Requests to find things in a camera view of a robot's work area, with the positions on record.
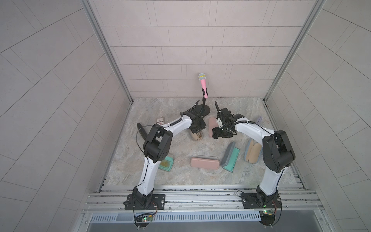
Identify pink grey case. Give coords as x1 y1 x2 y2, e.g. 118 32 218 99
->
209 117 219 138

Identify beige case with glasses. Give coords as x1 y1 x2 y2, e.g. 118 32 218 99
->
189 131 203 141

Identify aluminium mounting rail frame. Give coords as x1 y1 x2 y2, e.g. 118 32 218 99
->
82 184 331 232

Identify mint case yellow glasses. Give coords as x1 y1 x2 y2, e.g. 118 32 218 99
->
158 156 174 172

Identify right circuit board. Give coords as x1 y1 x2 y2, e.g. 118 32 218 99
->
259 210 275 227

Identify grey mint open case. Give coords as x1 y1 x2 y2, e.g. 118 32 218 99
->
220 142 240 173

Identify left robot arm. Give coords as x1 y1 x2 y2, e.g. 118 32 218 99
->
132 98 210 208

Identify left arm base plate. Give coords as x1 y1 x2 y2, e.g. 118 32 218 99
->
123 194 166 210

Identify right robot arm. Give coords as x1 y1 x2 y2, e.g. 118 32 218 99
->
212 103 296 208

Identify blue case beige lining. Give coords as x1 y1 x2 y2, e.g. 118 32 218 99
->
244 139 262 164

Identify pink closed glasses case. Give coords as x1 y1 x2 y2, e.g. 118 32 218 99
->
191 156 220 170

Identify brown black glasses case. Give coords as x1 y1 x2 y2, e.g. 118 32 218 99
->
137 123 148 140

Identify pink toy microphone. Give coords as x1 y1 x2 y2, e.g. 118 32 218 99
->
198 73 208 99

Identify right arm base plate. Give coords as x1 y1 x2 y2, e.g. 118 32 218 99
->
240 193 282 209

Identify left circuit board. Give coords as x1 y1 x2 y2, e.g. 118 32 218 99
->
134 214 154 223

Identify playing card box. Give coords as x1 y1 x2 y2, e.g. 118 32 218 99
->
156 117 164 125

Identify circuit board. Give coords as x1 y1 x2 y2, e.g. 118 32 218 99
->
259 210 275 227
134 214 154 223

